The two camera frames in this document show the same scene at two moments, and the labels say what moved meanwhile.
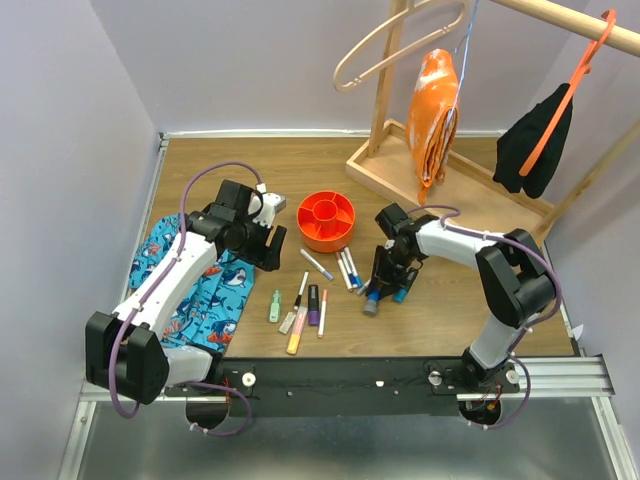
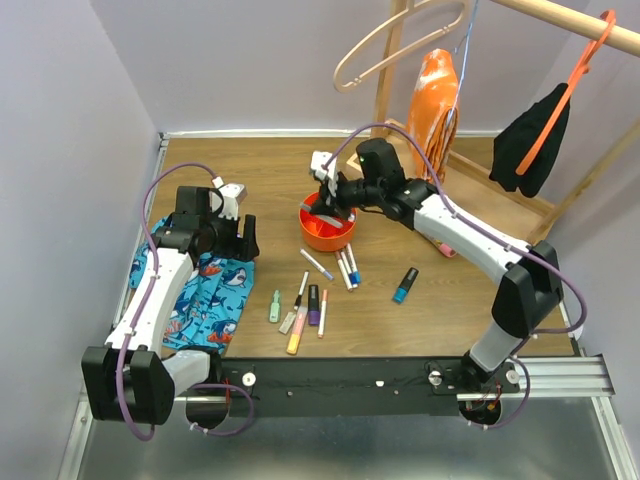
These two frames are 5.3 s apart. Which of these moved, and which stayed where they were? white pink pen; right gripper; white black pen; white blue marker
Moved: right gripper
Stayed: white pink pen; white blue marker; white black pen
